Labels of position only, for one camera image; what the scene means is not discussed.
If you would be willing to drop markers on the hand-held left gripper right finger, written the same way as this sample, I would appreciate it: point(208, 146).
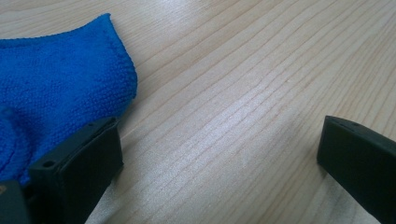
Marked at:
point(361, 161)

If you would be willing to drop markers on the blue cloth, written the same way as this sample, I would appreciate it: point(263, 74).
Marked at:
point(62, 77)

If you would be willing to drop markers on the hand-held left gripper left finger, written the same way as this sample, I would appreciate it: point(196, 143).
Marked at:
point(77, 168)

